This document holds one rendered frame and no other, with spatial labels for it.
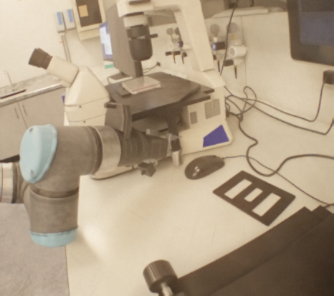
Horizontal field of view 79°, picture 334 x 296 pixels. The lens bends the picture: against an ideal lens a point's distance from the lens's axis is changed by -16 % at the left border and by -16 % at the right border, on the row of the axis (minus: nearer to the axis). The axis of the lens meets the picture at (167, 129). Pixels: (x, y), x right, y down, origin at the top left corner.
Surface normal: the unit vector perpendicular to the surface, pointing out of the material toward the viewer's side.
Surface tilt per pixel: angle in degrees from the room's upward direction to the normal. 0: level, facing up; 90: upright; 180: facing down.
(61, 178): 87
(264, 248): 0
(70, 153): 79
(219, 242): 0
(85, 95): 86
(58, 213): 85
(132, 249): 0
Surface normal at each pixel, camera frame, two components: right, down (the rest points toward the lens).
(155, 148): 0.50, 0.15
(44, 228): 0.02, 0.14
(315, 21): -0.91, 0.33
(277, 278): -0.15, -0.90
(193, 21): 0.38, 0.33
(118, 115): -0.64, 0.00
